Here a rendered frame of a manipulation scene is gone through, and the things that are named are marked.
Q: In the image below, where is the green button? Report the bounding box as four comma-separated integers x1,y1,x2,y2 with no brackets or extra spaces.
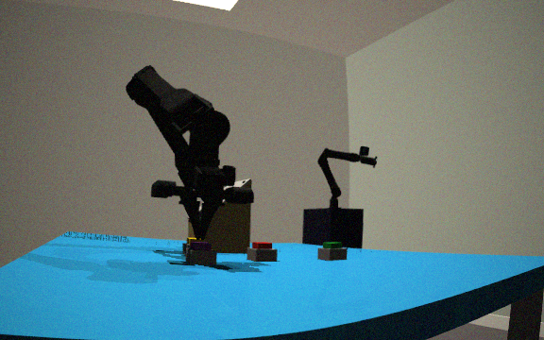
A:
317,242,347,261

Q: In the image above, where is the red button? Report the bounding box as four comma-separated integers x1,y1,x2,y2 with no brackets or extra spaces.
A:
246,242,278,262

